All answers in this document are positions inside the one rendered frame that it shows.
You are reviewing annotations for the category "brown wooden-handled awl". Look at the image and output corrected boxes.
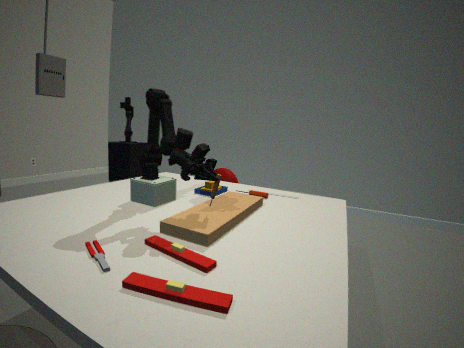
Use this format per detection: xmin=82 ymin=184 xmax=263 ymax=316
xmin=211 ymin=174 xmax=222 ymax=199

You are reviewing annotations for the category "red spirit level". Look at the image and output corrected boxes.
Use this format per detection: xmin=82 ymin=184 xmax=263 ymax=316
xmin=145 ymin=235 xmax=216 ymax=273
xmin=122 ymin=272 xmax=233 ymax=315

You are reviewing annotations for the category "blue shallow tray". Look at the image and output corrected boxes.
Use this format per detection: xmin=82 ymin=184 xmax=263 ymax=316
xmin=194 ymin=186 xmax=228 ymax=197

